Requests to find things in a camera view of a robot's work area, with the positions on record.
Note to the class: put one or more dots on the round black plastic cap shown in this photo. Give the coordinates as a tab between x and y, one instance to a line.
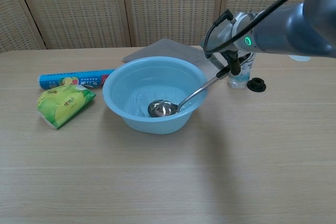
256	85

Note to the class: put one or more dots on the woven wooden folding screen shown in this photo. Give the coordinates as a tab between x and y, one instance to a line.
78	9

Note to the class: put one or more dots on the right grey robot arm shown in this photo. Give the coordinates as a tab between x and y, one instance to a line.
294	27

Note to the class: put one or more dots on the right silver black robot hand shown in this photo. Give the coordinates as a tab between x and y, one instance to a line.
223	35

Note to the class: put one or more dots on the yellow-green snack bag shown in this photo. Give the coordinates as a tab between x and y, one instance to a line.
64	106

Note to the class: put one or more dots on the grey cloth in plastic bag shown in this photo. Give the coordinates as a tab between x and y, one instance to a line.
170	49

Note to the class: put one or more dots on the clear plastic water bottle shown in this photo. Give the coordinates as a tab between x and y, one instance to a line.
242	78

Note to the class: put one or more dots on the blue cling film roll box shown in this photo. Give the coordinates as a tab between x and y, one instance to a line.
65	79

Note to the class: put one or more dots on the light blue plastic basin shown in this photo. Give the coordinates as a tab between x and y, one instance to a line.
136	87

